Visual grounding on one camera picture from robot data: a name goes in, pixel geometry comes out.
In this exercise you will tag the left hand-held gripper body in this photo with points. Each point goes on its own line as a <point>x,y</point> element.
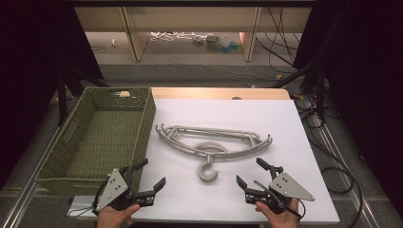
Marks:
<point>114,186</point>

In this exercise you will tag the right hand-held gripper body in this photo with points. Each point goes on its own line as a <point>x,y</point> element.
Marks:
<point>286,187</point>

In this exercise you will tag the green woven basket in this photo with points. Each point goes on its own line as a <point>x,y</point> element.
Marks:
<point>104,133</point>

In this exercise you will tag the person's left hand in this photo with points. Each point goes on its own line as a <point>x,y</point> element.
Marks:
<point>115,218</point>

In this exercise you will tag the person's right hand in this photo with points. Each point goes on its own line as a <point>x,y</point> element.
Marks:
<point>280,220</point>

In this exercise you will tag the white table mat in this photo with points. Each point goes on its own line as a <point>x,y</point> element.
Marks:
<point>221,112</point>

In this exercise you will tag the small yellow connector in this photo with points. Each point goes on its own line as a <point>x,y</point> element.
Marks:
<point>278,77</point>

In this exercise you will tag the black metal stand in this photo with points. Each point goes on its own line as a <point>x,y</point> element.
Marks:
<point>61,98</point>
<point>320,88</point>

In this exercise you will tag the blue plastic toy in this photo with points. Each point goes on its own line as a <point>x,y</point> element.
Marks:
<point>234,46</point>

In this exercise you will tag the small white object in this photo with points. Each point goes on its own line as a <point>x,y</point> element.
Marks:
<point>113,43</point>

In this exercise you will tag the black curtain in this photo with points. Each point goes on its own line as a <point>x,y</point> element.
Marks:
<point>28,79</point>
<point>374,95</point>

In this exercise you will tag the white plastic bottle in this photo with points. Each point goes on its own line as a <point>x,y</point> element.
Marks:
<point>225,42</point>

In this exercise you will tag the colourful toy box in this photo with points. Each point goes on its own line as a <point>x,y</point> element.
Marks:
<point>212,41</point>

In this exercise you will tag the small purple toy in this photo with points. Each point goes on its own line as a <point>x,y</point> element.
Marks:
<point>198,40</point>

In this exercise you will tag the aluminium frame rail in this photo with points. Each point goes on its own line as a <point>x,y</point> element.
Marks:
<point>22,202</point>
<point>329,144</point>

